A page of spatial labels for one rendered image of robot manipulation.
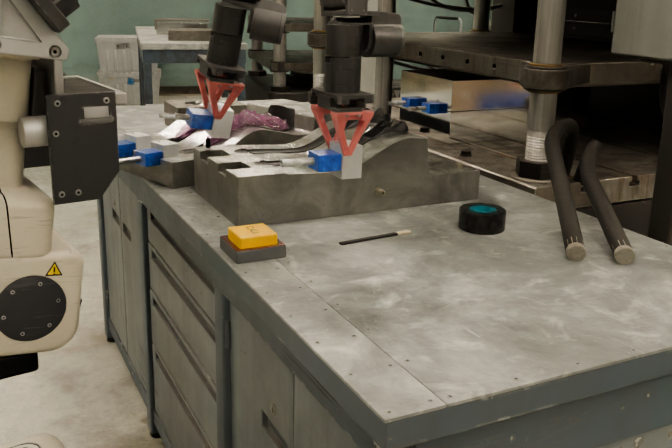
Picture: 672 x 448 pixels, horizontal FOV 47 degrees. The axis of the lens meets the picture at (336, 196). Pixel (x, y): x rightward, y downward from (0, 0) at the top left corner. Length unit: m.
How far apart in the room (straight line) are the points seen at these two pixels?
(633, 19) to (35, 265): 1.25
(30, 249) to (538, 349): 0.73
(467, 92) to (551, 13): 0.49
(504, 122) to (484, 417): 1.49
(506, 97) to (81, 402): 1.52
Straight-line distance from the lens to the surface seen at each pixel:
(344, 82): 1.21
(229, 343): 1.43
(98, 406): 2.44
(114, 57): 7.85
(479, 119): 2.20
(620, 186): 1.93
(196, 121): 1.44
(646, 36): 1.73
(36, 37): 1.04
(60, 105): 1.17
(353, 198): 1.40
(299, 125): 1.83
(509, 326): 1.00
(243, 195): 1.31
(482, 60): 2.04
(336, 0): 1.21
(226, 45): 1.41
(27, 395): 2.55
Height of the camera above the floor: 1.21
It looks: 15 degrees down
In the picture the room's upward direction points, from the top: 1 degrees clockwise
